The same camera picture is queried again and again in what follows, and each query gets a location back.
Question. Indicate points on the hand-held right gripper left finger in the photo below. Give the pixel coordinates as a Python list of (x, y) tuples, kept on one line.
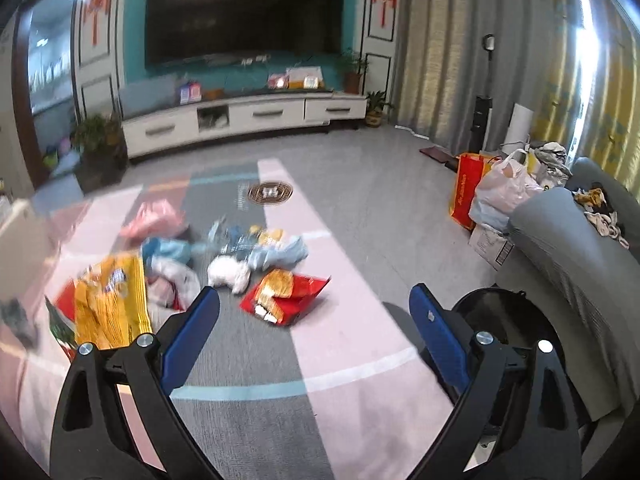
[(192, 330)]

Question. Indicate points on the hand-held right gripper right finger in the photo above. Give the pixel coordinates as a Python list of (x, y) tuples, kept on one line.
[(432, 330)]

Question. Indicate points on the white red plastic bag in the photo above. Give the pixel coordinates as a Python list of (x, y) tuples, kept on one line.
[(175, 280)]

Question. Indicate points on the black trash bin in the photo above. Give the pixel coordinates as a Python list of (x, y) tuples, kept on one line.
[(500, 310)]

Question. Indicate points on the yellow snack bag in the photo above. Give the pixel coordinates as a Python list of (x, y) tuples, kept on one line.
[(110, 305)]

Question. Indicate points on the red snack bag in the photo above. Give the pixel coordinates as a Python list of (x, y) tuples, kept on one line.
[(300, 292)]

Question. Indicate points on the pink plastic bag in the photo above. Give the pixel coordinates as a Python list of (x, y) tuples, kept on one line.
[(150, 220)]

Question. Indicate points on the white crumpled cloth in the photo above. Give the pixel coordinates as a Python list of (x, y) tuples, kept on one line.
[(225, 270)]

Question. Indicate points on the patterned floor rug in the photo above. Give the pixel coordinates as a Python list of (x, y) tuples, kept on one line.
[(350, 335)]

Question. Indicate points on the light blue plastic bag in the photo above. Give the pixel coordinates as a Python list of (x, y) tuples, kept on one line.
[(165, 250)]

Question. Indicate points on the white printed cardboard box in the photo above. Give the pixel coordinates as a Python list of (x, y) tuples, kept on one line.
[(492, 250)]

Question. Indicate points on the silver blue wrapper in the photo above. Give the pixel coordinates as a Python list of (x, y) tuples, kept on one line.
[(217, 230)]

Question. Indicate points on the yellow blue snack packet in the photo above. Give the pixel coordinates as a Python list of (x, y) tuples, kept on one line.
[(265, 237)]

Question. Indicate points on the green red packet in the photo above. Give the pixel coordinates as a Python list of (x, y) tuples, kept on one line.
[(60, 330)]

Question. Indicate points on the red shopping bag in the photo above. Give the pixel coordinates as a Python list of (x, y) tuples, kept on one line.
[(465, 190)]

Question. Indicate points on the grey sofa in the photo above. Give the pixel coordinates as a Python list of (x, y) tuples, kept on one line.
[(565, 260)]

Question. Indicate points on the clothes heap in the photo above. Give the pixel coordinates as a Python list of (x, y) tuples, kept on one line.
[(600, 220)]

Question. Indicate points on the grey white cloth pile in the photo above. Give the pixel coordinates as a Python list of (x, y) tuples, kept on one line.
[(552, 160)]

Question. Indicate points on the large potted plant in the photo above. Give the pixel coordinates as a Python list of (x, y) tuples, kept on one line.
[(100, 135)]

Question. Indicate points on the small potted plant yellow pot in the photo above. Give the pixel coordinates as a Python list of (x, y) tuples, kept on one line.
[(374, 117)]

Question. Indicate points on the colourful toy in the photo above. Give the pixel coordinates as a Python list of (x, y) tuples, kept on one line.
[(62, 150)]

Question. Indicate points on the white air purifier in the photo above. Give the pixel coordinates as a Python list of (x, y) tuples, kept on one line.
[(520, 125)]

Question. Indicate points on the grey rectangular box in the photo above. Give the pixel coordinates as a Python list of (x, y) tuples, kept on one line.
[(150, 97)]

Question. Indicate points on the white television cabinet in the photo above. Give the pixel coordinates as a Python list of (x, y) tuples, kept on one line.
[(280, 110)]

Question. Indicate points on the blue pink box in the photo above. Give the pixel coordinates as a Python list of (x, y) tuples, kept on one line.
[(191, 92)]

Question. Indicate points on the potted plant brown pot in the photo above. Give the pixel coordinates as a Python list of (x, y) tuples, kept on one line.
[(352, 80)]

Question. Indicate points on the red small box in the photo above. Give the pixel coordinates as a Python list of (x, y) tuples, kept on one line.
[(277, 81)]

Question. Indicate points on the yellow patterned curtain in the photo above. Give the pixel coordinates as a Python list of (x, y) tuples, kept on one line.
[(615, 125)]

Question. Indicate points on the orange white desk calendar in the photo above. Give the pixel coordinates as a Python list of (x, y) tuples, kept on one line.
[(302, 76)]

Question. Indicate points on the grey striped curtain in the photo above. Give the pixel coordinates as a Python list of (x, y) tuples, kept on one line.
[(440, 35)]

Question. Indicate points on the brown framed glass door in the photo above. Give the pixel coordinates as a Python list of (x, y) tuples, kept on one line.
[(50, 70)]

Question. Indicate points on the black television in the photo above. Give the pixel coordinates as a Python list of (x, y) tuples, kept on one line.
[(240, 15)]

